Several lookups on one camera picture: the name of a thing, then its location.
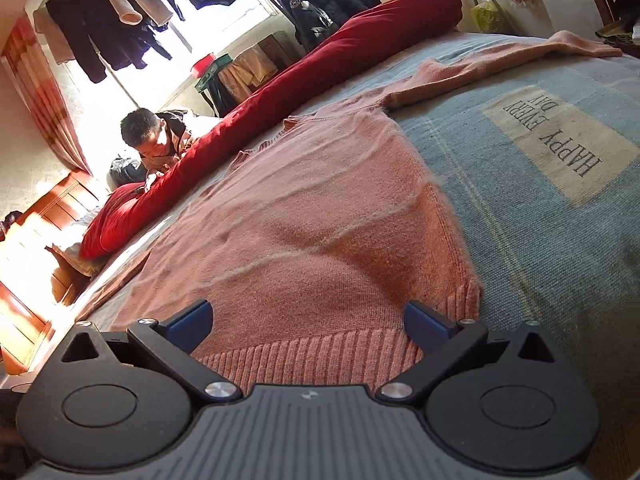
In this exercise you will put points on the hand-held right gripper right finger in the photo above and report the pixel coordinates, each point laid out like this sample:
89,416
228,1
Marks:
425,327

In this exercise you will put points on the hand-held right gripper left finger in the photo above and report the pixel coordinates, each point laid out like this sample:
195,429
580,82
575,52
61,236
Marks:
190,325

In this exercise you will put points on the orange knitted sweater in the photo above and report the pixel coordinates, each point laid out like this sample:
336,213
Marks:
310,210

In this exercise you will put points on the row of dark hanging clothes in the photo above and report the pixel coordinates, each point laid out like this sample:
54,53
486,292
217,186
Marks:
100,35

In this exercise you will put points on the beige pillow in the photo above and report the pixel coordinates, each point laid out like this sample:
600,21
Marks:
75,255

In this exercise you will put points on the blue plaid bed sheet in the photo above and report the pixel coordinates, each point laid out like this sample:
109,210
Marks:
550,260

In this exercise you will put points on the black backpack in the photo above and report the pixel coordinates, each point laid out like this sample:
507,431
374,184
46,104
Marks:
125,172

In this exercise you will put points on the wooden cabinet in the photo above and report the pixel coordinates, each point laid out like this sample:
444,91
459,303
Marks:
280,50
40,240

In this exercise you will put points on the green box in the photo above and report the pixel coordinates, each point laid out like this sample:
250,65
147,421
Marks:
215,72

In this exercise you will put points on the red basin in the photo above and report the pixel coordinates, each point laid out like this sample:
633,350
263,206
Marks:
202,64

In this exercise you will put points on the yellow draped shirts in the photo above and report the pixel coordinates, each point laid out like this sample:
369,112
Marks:
247,70

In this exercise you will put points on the red long bolster pillow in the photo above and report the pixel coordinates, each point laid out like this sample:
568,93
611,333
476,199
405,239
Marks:
325,65

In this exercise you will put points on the yellow plastic bag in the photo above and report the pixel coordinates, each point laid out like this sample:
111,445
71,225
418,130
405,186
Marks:
487,17

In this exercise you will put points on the black hanging jackets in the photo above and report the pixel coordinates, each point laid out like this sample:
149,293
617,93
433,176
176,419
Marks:
315,5

